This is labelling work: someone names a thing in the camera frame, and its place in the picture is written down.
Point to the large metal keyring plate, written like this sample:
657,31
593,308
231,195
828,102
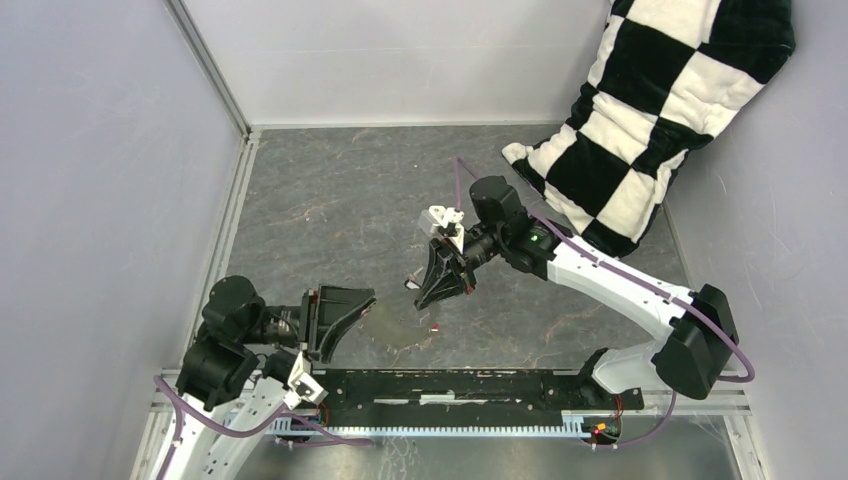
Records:
394,326

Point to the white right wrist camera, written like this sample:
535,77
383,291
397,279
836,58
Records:
444,223

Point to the aluminium frame rail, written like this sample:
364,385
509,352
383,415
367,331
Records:
545,389

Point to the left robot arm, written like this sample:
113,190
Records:
249,366

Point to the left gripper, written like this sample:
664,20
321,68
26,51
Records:
325,305

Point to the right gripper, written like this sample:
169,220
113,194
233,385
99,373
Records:
449,272

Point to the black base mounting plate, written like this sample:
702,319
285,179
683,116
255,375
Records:
453,414

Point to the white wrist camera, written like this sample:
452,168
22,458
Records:
301,385
444,223

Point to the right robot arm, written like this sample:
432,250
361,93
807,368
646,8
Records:
692,333

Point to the black and white checkered blanket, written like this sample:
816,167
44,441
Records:
669,77

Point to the white slotted cable duct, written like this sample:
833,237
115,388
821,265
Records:
562,426

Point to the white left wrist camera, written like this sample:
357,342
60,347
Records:
301,385

